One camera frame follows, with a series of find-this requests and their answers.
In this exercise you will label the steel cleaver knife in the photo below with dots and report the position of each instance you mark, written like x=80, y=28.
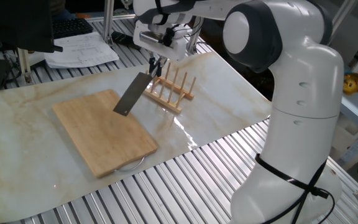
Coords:
x=132, y=95

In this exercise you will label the aluminium frame post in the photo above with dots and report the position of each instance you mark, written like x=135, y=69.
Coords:
x=24, y=65
x=108, y=18
x=194, y=37

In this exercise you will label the wooden peg rack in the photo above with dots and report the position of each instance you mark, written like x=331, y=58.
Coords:
x=169, y=105

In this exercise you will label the white printed paper sheets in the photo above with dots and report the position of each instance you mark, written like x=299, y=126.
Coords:
x=82, y=51

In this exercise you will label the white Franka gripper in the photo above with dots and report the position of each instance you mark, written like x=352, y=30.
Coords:
x=176, y=51

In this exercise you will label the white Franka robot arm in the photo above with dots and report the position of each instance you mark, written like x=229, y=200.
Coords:
x=303, y=93

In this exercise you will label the yellow piggy bank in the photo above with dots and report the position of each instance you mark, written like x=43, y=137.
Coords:
x=353, y=83

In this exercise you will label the small orange object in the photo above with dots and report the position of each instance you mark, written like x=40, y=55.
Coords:
x=83, y=15

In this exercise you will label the black flat phone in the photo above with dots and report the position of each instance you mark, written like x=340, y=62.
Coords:
x=121, y=38

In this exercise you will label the black keyboard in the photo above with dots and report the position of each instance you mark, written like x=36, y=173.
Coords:
x=71, y=27

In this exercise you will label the marble pattern table mat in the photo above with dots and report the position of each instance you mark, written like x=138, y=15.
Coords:
x=26, y=140

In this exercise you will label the wooden cutting board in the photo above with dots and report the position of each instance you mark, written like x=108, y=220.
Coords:
x=104, y=137

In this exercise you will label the black monitor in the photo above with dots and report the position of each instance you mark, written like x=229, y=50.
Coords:
x=14, y=25

